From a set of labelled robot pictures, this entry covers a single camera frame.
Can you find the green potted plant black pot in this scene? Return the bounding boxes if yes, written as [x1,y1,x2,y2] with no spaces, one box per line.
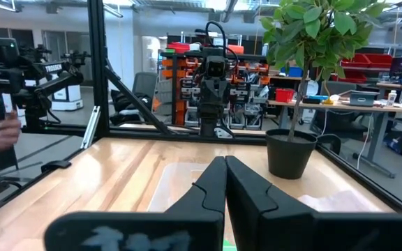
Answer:
[259,0,387,181]

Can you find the black table clamp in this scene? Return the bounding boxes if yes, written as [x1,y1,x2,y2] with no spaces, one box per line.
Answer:
[40,160,73,174]

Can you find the black bag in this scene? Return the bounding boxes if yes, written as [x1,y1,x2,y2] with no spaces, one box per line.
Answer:
[109,89,154,127]

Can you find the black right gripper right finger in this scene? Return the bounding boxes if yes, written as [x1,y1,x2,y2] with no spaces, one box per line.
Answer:
[225,155,402,251]

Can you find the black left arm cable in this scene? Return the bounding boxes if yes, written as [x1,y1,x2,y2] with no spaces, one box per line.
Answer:
[204,20,239,73]

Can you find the grey office chair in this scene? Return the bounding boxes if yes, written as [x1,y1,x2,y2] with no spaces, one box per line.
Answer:
[132,71,159,104]

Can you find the red storage bin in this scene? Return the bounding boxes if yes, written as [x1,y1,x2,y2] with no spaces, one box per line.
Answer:
[340,69,369,84]
[365,53,394,70]
[340,52,369,69]

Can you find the clear plastic tupperware container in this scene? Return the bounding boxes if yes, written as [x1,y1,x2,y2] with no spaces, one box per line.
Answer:
[147,161,228,213]

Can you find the red box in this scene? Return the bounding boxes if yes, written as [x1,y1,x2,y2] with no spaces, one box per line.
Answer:
[274,88,296,103]

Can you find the black aluminium table frame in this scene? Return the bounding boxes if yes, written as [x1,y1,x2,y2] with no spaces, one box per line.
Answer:
[0,0,402,224]

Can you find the grey laptop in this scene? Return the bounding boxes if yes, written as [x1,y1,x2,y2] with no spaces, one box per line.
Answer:
[348,89,380,107]

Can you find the wooden desk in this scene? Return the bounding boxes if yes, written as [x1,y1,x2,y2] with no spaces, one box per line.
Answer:
[266,99,402,179]

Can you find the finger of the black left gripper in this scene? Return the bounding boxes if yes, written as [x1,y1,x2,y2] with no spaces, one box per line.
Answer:
[207,82,217,118]
[215,82,225,118]

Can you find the black office chair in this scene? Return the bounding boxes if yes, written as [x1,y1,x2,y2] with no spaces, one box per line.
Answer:
[311,79,370,163]

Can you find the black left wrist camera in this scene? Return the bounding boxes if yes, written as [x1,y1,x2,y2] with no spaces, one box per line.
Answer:
[203,55,229,80]

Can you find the shelf with orange bins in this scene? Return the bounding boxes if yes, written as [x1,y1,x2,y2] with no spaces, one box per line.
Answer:
[159,31,271,130]

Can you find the silver aluminium bracket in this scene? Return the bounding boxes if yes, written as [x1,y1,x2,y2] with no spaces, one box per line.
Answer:
[80,105,102,151]

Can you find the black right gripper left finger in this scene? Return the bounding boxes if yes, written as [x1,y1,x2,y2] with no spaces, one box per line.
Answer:
[43,155,228,251]

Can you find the white mobile robot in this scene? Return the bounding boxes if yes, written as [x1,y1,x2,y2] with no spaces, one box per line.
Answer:
[51,48,92,112]

